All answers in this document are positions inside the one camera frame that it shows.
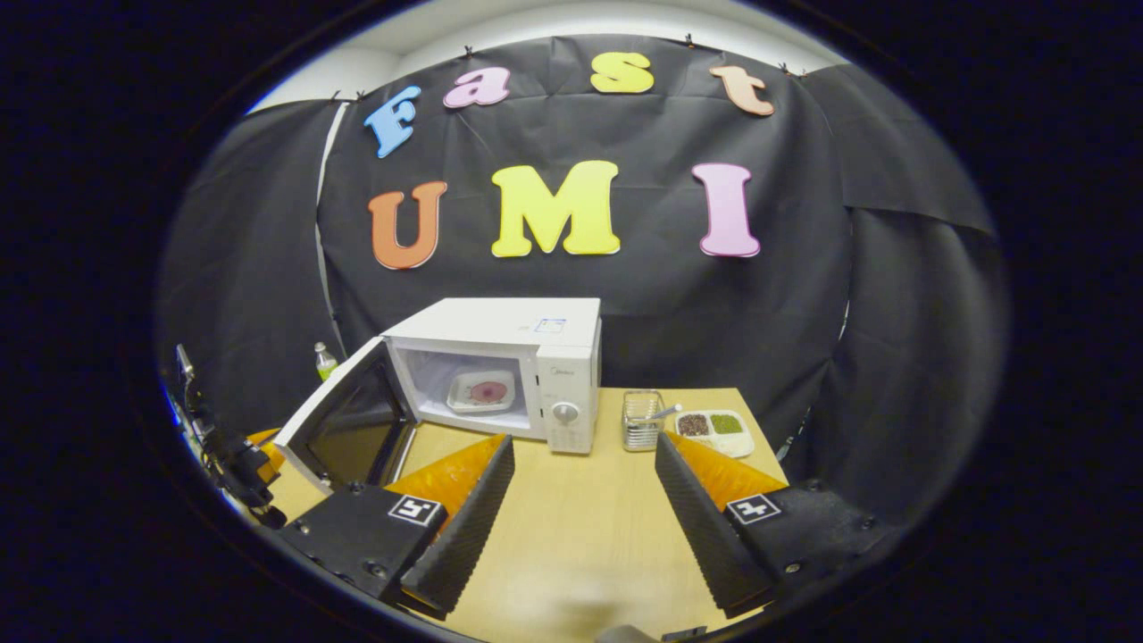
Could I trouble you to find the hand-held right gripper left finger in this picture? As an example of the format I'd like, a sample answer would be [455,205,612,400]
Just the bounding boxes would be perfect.
[277,434,516,620]

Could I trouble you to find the white divided bean dish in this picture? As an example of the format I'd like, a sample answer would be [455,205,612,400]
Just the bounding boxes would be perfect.
[674,409,756,460]

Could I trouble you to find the white microwave oven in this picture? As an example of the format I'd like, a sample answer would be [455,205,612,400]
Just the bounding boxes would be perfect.
[272,297,602,497]

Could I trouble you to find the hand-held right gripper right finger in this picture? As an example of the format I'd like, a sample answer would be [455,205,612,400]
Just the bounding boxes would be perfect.
[655,432,896,620]

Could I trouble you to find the metal wire rack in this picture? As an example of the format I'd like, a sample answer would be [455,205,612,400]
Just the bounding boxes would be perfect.
[622,389,667,453]

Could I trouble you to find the white square plate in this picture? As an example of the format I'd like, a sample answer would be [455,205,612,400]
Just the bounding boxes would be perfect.
[446,370,517,414]

